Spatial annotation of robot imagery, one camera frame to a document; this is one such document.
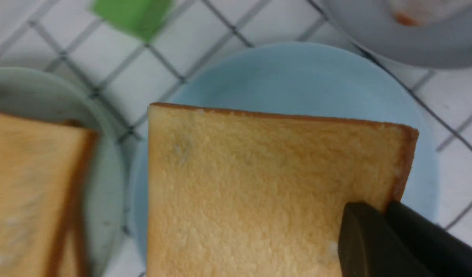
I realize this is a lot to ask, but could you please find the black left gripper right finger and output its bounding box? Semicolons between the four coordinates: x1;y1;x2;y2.
385;201;472;277

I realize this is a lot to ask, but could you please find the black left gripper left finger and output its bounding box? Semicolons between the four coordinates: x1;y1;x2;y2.
338;203;434;277

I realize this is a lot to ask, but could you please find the light blue plate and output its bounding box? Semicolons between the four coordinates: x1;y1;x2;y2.
133;42;439;265

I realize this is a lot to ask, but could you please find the grey plate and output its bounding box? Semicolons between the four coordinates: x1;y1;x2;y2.
323;0;472;70

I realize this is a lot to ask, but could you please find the front fried egg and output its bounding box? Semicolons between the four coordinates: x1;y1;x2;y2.
387;0;472;26

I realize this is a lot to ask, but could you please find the white grid tablecloth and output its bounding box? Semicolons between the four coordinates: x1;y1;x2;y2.
0;0;472;277

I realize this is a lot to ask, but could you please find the green cube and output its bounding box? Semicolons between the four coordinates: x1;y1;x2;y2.
91;0;173;43

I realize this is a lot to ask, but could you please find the pale green plate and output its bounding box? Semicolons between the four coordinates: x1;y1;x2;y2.
0;68;127;277

